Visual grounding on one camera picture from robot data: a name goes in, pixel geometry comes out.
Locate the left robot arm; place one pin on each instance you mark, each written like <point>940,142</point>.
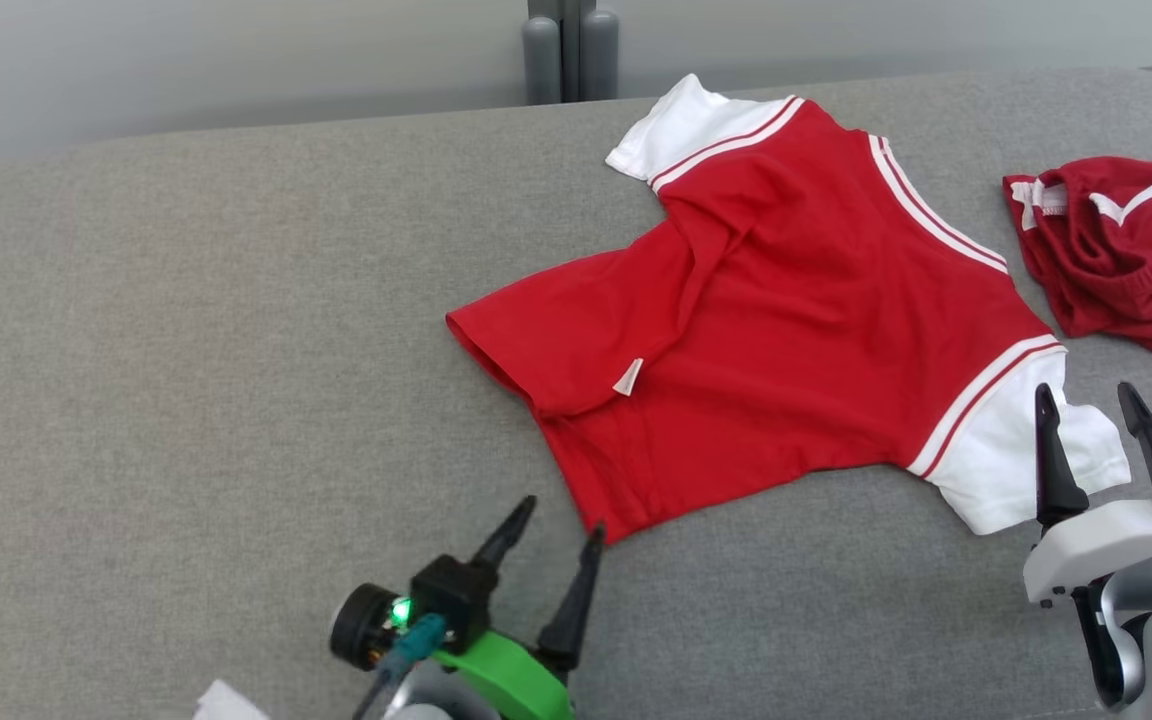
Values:
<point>431,700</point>

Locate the grey partition post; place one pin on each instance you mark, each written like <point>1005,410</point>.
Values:
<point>569,50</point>

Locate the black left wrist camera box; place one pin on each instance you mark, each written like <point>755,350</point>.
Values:
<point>451,595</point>

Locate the red shorts with white stripe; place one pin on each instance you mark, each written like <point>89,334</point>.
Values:
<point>1136,270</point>

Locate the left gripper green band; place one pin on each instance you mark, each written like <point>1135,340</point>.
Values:
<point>506,670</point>

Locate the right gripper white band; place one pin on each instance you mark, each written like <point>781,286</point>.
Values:
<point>1096,550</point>

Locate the red Bulls 23 jersey shirt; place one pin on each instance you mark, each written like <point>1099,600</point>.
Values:
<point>786,300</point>

